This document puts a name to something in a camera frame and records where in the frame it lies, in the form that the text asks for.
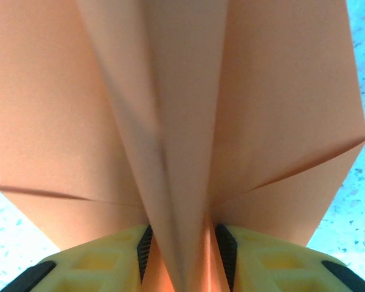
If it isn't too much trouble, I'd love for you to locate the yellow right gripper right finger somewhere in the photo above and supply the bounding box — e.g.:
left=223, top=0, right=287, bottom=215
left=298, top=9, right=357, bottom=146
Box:
left=214, top=223, right=365, bottom=292

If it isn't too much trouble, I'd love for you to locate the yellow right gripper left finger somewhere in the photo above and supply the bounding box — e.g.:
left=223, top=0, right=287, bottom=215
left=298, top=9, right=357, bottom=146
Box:
left=0, top=224, right=155, bottom=292

